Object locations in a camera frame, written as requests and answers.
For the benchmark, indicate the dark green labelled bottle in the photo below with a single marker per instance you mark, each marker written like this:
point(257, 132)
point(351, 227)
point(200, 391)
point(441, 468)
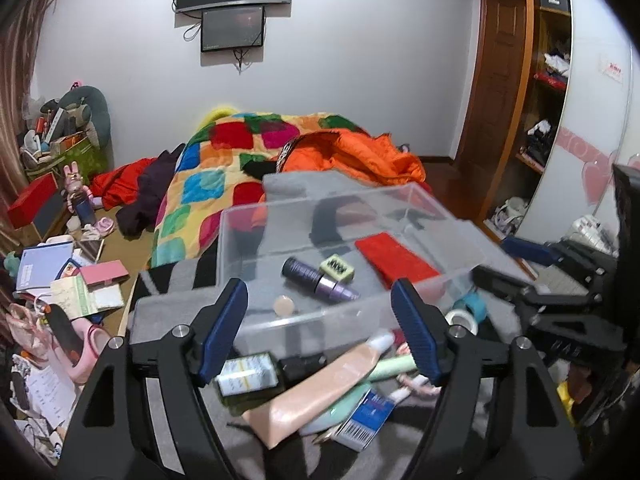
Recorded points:
point(247, 375)

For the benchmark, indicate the dark blue bottle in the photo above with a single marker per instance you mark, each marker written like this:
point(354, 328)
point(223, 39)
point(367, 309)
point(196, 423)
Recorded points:
point(82, 210)

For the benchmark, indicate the pink slipper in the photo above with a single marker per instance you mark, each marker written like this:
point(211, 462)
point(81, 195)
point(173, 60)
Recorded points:
point(90, 355)

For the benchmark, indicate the pink baby shoes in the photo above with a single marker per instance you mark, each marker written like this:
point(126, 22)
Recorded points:
point(100, 229)

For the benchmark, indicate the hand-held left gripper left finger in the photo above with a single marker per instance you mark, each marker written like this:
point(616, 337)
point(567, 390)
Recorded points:
point(220, 332)

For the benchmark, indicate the round beige compact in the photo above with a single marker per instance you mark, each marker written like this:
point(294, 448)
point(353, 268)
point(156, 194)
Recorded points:
point(284, 306)

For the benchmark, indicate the dark slate board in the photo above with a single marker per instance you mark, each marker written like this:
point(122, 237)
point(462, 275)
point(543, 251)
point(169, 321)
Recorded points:
point(50, 217)

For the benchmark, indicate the black cloth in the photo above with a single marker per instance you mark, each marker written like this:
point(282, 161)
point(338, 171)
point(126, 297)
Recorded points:
point(257, 170)

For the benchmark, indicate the red fabric pouch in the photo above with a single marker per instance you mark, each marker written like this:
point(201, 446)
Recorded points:
point(397, 257)

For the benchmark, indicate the blue white carton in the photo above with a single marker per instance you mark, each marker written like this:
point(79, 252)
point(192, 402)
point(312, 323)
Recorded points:
point(367, 417)

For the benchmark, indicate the brown curtain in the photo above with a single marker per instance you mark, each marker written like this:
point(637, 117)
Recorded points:
point(17, 125)

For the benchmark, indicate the yellow plush toy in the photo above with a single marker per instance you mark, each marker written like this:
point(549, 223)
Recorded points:
point(567, 396)

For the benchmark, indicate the clear plastic storage box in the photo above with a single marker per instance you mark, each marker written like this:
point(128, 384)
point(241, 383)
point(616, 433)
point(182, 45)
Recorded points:
point(250, 240)

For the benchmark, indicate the colourful checked blanket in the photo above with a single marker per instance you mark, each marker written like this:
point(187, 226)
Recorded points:
point(200, 195)

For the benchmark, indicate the white tape roll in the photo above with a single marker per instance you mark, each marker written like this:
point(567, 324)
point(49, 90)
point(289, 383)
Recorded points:
point(460, 319)

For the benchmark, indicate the light green cosmetic stick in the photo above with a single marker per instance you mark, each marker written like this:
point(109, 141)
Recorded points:
point(395, 366)

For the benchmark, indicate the small yellow-green lash box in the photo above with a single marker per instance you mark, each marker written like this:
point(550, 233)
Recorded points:
point(337, 266)

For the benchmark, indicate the blue notebook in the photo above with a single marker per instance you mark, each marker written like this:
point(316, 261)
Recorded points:
point(42, 267)

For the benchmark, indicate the pink flat box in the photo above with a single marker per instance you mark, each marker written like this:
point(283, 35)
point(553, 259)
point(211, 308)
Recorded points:
point(105, 274)

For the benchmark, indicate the dark purple garment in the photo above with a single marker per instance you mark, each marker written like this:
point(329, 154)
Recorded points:
point(145, 195)

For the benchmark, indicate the red garment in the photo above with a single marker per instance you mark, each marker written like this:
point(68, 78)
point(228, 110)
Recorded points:
point(120, 182)

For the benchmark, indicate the orange padded jacket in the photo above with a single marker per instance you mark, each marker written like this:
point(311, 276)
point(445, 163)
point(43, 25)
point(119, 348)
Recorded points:
point(370, 160)

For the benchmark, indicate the yellow fluffy pillow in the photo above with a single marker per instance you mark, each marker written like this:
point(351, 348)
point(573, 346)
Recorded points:
point(215, 115)

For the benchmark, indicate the pink white slim tube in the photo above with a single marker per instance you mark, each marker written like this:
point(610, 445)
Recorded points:
point(415, 386)

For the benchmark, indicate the white black folded clothes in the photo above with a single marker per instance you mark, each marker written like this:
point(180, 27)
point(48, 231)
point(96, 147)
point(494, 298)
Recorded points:
point(557, 62)

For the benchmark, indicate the teal tape roll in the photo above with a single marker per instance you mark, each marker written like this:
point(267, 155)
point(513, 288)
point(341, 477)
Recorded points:
point(475, 305)

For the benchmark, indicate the white handbag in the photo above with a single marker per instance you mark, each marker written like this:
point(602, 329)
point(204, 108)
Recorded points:
point(510, 215)

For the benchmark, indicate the red folded clothes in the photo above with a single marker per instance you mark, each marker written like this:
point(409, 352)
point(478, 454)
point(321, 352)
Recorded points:
point(550, 81)

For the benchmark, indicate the purple mascara tube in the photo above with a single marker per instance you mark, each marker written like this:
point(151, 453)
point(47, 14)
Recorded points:
point(320, 280)

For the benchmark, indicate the green gift bag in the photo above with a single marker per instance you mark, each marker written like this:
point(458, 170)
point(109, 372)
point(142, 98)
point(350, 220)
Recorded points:
point(82, 157)

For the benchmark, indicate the white wardrobe door pink hearts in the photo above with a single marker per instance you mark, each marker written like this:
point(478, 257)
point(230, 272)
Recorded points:
point(595, 135)

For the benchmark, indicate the grey-green curved cushion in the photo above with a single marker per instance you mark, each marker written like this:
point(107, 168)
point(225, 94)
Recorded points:
point(97, 110)

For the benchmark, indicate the mint green cosmetic bottle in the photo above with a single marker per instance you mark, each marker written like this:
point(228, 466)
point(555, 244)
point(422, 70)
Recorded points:
point(345, 407)

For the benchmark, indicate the red box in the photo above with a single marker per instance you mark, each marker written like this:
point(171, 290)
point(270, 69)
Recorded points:
point(30, 202)

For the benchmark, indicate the green white booklet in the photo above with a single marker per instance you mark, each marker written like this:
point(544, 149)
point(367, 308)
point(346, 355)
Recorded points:
point(75, 297)

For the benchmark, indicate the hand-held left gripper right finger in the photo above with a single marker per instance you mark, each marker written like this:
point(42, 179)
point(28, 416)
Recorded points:
point(417, 332)

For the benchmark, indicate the peach cosmetic tube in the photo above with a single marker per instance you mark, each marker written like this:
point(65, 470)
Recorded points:
point(310, 400)

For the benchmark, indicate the person's right hand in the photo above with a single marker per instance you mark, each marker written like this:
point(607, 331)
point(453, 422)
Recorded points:
point(585, 382)

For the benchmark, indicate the white red sticker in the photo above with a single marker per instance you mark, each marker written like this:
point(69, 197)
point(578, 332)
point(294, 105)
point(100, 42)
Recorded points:
point(612, 70)

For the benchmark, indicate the brown wooden door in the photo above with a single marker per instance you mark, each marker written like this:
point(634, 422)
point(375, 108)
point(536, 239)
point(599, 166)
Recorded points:
point(492, 85)

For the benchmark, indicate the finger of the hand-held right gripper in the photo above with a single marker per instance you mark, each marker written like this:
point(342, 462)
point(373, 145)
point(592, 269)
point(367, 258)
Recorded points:
point(525, 250)
point(570, 330)

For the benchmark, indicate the pink rabbit toy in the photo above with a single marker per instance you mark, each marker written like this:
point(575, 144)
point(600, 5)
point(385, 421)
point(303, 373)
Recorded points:
point(76, 182)

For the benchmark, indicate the small black monitor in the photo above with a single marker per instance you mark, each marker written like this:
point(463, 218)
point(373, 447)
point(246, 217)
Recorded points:
point(232, 29)

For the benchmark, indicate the pile of white papers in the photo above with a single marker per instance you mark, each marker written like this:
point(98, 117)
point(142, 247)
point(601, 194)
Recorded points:
point(45, 400)

